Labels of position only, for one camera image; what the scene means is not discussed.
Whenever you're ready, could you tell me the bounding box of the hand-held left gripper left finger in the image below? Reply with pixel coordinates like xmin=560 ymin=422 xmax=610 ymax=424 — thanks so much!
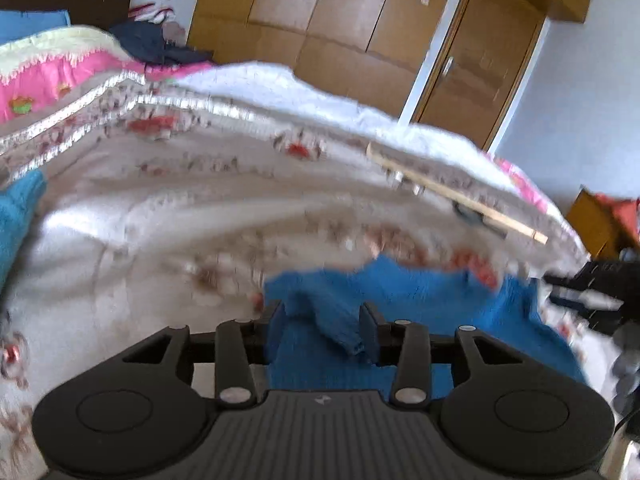
xmin=121 ymin=301 xmax=285 ymax=407

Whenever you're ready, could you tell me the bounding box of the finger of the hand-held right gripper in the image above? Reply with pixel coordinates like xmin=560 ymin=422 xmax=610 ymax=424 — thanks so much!
xmin=544 ymin=272 xmax=623 ymax=313

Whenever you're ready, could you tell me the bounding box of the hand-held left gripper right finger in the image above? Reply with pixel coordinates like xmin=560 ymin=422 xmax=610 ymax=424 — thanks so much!
xmin=359 ymin=302 xmax=507 ymax=407

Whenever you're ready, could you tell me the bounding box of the blue striped knit sweater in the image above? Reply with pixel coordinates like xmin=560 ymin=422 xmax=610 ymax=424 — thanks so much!
xmin=262 ymin=254 xmax=587 ymax=402

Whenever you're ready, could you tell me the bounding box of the dark clothes pile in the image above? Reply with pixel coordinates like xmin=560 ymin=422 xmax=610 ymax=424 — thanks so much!
xmin=107 ymin=6 xmax=216 ymax=68

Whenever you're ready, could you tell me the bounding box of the red cloth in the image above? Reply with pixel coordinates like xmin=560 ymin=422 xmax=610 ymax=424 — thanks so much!
xmin=589 ymin=191 xmax=640 ymax=248

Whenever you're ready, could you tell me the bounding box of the floral bedspread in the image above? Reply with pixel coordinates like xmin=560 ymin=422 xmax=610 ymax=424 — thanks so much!
xmin=0 ymin=72 xmax=601 ymax=480

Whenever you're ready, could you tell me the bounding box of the wooden stick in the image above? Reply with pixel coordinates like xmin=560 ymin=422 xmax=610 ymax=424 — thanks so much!
xmin=366 ymin=142 xmax=549 ymax=246

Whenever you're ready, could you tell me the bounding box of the white bed sheet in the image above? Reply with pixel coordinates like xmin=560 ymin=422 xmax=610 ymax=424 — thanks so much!
xmin=172 ymin=61 xmax=501 ymax=163

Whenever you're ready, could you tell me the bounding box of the wooden door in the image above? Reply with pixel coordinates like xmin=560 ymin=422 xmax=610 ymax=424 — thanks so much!
xmin=414 ymin=0 xmax=551 ymax=152

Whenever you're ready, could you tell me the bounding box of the folded blue towel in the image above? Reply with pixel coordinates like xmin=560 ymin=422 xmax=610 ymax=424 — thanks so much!
xmin=0 ymin=169 xmax=48 ymax=293

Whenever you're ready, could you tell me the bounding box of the wooden wardrobe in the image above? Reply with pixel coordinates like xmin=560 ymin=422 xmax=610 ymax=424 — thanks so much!
xmin=186 ymin=0 xmax=595 ymax=118

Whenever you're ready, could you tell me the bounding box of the pink quilt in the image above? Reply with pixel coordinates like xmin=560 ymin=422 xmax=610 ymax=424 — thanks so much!
xmin=0 ymin=25 xmax=148 ymax=126

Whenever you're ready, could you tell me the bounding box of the blue pillow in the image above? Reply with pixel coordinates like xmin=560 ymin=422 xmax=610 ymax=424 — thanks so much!
xmin=0 ymin=9 xmax=72 ymax=46

